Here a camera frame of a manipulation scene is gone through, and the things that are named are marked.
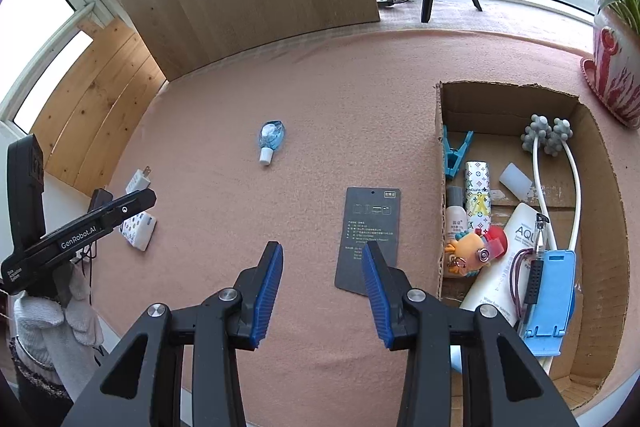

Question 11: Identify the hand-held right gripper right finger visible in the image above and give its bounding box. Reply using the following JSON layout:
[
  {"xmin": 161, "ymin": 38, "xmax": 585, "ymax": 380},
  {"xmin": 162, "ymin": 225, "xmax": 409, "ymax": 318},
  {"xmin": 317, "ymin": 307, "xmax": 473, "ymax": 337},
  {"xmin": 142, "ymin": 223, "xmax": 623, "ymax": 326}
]
[{"xmin": 361, "ymin": 241, "xmax": 581, "ymax": 427}]

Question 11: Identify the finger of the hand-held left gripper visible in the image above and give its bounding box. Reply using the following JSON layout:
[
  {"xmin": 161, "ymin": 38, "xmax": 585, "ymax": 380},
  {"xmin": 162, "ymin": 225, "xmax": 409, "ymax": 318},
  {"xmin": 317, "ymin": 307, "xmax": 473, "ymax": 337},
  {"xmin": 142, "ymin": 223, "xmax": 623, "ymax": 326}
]
[{"xmin": 100, "ymin": 188, "xmax": 157, "ymax": 229}]

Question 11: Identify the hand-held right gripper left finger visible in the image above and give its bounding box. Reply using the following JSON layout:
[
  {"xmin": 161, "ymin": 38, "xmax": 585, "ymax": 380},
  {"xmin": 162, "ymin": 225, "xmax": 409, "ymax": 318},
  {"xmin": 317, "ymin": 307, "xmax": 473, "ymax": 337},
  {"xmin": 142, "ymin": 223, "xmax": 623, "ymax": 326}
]
[{"xmin": 60, "ymin": 241, "xmax": 285, "ymax": 427}]

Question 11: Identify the white patterned tissue pack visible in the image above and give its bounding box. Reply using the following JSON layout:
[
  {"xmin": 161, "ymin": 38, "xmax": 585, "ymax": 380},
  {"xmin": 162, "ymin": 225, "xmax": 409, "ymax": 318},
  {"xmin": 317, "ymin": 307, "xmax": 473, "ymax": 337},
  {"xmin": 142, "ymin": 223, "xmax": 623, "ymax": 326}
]
[{"xmin": 119, "ymin": 206, "xmax": 158, "ymax": 253}]

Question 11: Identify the black printed card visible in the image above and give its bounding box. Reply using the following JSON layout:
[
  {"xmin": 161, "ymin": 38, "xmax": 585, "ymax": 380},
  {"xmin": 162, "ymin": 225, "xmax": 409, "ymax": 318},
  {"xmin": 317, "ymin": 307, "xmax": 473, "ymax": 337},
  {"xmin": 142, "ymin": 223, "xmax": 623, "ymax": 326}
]
[{"xmin": 333, "ymin": 186, "xmax": 403, "ymax": 296}]

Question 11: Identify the cartoon figure keychain red hat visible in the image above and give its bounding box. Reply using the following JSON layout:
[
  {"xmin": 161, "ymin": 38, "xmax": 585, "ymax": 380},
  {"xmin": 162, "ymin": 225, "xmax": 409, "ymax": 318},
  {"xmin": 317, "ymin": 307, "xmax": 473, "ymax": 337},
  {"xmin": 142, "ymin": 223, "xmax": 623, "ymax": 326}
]
[{"xmin": 444, "ymin": 226, "xmax": 509, "ymax": 280}]

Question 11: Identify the small white pink bottle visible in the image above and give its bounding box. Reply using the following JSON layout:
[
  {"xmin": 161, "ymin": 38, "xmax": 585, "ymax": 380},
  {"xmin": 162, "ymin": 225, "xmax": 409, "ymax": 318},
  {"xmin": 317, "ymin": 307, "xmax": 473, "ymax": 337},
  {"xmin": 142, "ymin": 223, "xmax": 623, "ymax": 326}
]
[{"xmin": 444, "ymin": 186, "xmax": 469, "ymax": 240}]

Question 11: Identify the white lotion tube blue cap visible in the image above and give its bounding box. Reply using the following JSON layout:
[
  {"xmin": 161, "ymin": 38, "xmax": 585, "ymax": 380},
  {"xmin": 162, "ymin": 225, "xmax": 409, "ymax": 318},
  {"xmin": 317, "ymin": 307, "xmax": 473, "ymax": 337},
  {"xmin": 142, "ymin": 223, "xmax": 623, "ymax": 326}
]
[{"xmin": 449, "ymin": 202, "xmax": 553, "ymax": 375}]

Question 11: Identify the purple hair tie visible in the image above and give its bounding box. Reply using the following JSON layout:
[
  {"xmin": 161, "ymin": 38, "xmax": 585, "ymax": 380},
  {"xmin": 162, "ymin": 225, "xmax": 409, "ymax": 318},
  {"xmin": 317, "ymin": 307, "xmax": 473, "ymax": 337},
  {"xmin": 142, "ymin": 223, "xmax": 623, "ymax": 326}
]
[{"xmin": 509, "ymin": 248, "xmax": 538, "ymax": 320}]

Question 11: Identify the white patterned lighter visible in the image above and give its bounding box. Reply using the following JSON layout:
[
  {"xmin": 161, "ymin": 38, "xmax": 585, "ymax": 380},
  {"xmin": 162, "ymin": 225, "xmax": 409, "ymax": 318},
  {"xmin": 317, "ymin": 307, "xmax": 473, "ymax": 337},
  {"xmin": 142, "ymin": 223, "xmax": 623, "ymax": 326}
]
[{"xmin": 464, "ymin": 160, "xmax": 494, "ymax": 230}]

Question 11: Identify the clear blue faceted bottle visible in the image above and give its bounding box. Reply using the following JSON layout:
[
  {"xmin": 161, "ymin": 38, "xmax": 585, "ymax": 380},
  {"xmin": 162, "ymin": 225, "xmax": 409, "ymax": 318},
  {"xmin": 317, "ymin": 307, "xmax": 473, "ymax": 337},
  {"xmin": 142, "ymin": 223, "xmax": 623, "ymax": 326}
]
[{"xmin": 256, "ymin": 119, "xmax": 287, "ymax": 166}]

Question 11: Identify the blue plastic clip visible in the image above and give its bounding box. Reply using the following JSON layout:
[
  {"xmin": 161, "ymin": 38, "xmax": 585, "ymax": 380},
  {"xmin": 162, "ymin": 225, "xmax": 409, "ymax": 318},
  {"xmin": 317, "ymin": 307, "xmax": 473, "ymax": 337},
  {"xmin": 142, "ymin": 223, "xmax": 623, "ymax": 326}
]
[{"xmin": 441, "ymin": 124, "xmax": 475, "ymax": 180}]

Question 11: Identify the black ribbed clip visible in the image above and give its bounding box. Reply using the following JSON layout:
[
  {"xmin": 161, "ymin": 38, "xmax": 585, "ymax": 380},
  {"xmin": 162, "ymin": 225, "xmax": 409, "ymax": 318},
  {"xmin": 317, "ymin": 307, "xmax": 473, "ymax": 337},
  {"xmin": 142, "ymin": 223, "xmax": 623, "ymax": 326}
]
[{"xmin": 525, "ymin": 258, "xmax": 546, "ymax": 306}]

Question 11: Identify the small black capped vial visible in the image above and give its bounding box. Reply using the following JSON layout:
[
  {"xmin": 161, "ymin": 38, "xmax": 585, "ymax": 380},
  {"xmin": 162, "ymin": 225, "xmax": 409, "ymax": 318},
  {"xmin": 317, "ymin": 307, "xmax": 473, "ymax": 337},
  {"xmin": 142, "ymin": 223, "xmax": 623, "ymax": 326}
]
[{"xmin": 534, "ymin": 213, "xmax": 552, "ymax": 260}]

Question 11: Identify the blue phone stand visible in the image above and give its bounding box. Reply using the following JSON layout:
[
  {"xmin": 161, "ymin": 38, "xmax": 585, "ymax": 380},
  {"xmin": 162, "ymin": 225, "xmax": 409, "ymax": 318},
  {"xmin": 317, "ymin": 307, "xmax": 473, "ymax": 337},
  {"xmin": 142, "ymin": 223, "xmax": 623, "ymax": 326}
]
[{"xmin": 519, "ymin": 248, "xmax": 577, "ymax": 359}]

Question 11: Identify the translucent white cap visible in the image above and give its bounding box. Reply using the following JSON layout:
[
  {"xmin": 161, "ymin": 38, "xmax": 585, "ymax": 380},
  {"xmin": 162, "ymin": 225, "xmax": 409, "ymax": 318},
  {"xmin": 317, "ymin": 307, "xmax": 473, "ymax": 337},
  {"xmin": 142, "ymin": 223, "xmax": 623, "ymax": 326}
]
[{"xmin": 499, "ymin": 162, "xmax": 535, "ymax": 202}]

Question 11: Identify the grey ball roller massager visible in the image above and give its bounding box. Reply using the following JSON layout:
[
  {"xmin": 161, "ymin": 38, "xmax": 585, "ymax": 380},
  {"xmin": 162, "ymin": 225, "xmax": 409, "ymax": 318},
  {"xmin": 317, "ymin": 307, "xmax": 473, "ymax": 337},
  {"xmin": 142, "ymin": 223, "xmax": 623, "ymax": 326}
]
[{"xmin": 520, "ymin": 113, "xmax": 583, "ymax": 258}]

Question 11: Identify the cardboard box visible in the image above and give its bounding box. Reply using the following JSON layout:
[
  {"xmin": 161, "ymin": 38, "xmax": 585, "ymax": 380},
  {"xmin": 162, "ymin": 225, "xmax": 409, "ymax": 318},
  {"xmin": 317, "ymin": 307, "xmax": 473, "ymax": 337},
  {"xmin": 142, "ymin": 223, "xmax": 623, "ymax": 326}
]
[{"xmin": 434, "ymin": 80, "xmax": 632, "ymax": 414}]

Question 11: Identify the person's left forearm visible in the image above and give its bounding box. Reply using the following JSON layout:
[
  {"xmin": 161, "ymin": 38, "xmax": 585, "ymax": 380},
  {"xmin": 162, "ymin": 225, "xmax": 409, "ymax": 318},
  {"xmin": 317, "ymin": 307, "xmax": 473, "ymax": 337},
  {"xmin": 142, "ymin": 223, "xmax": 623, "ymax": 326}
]
[{"xmin": 7, "ymin": 337, "xmax": 86, "ymax": 413}]

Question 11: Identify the person's left hand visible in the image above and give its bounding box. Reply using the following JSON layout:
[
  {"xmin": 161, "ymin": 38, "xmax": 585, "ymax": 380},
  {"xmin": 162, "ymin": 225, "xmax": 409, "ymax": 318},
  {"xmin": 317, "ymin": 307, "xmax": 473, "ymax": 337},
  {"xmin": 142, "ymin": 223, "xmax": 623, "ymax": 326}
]
[{"xmin": 14, "ymin": 268, "xmax": 104, "ymax": 364}]

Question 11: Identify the black power adapter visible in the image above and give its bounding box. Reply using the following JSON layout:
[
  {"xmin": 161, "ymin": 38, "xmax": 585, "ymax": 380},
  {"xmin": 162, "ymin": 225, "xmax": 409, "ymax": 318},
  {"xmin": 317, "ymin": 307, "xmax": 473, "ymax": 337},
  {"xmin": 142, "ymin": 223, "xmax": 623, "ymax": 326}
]
[{"xmin": 88, "ymin": 188, "xmax": 115, "ymax": 214}]

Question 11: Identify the knotty pine wood board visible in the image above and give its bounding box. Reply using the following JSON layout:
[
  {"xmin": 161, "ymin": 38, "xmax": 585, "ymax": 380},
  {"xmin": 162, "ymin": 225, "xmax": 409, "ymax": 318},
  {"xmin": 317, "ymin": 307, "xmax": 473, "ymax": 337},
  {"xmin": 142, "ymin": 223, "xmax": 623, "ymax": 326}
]
[{"xmin": 27, "ymin": 17, "xmax": 168, "ymax": 195}]

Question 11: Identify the spider plant in red-white pot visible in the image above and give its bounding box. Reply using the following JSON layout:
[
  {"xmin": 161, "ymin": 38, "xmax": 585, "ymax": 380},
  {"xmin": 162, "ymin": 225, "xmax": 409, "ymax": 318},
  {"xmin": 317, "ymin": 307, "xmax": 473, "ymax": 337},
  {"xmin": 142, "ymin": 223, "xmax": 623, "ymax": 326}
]
[{"xmin": 530, "ymin": 0, "xmax": 640, "ymax": 130}]

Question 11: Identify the white wall charger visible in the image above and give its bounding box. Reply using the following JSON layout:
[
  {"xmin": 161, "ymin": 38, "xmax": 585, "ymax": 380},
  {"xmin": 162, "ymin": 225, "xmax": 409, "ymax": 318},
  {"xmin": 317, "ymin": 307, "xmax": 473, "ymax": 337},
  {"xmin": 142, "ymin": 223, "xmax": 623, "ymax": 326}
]
[{"xmin": 126, "ymin": 164, "xmax": 153, "ymax": 194}]

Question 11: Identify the black adapter cable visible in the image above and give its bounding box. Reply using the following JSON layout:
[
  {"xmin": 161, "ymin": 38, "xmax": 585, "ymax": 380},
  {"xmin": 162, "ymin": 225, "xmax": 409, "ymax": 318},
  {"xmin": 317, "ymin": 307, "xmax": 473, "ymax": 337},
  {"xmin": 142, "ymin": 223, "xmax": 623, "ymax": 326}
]
[{"xmin": 70, "ymin": 227, "xmax": 108, "ymax": 363}]

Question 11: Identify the white window frame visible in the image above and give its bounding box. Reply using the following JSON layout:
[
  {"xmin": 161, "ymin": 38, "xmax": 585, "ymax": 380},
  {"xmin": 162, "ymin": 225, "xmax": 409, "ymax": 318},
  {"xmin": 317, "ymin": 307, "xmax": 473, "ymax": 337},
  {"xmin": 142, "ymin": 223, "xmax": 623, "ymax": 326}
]
[{"xmin": 0, "ymin": 0, "xmax": 640, "ymax": 128}]

